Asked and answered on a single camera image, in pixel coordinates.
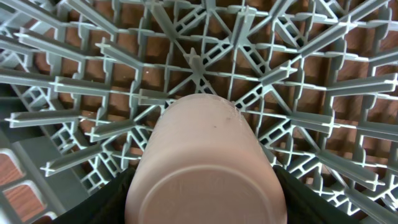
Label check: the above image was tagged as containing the grey dishwasher rack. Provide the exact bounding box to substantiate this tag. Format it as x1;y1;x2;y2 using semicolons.
1;0;397;223

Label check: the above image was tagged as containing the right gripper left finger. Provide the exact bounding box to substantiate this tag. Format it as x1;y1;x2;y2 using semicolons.
52;167;136;224

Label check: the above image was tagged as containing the pink cup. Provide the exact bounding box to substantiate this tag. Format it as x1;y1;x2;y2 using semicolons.
124;94;287;224

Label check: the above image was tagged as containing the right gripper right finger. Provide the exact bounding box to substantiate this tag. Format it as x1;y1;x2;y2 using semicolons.
273;166;359;224

